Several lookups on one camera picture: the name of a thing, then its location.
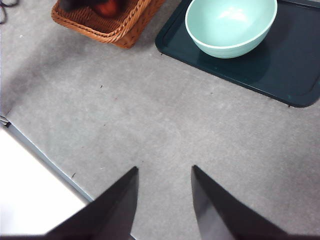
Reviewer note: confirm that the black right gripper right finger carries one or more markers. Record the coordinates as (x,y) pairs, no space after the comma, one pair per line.
(220,215)

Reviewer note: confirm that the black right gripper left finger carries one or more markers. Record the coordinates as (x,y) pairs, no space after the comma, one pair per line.
(110,215)

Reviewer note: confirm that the teal ribbed bowl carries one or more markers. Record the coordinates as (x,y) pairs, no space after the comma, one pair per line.
(230,32)

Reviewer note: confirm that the black rectangular tray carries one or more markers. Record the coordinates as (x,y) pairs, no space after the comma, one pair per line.
(287,67)

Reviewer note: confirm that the brown wicker basket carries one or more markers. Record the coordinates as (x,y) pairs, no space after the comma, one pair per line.
(107,32)

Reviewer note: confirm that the red apple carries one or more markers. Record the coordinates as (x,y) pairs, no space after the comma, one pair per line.
(107,7)

